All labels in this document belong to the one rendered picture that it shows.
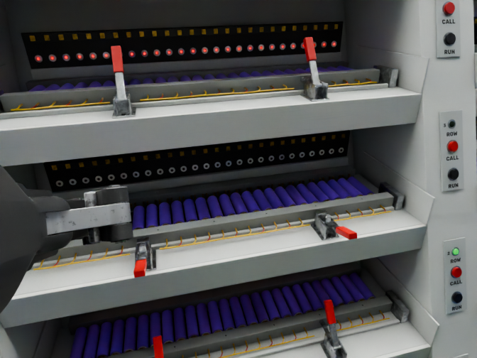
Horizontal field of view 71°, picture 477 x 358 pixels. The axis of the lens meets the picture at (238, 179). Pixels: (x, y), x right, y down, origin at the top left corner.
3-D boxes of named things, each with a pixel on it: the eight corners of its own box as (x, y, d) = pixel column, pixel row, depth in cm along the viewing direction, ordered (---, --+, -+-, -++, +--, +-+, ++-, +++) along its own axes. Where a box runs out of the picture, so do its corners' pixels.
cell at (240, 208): (240, 200, 59) (249, 220, 54) (230, 202, 59) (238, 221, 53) (240, 191, 58) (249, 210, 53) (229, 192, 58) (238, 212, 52)
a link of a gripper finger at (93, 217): (-58, 202, 12) (98, 182, 12) (28, 201, 17) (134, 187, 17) (-51, 272, 11) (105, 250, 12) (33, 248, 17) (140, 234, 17)
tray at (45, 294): (421, 248, 54) (435, 197, 49) (3, 329, 42) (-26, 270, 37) (354, 190, 71) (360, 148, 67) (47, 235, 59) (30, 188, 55)
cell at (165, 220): (170, 210, 57) (172, 232, 51) (159, 212, 57) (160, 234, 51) (169, 201, 56) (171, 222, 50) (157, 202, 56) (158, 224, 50)
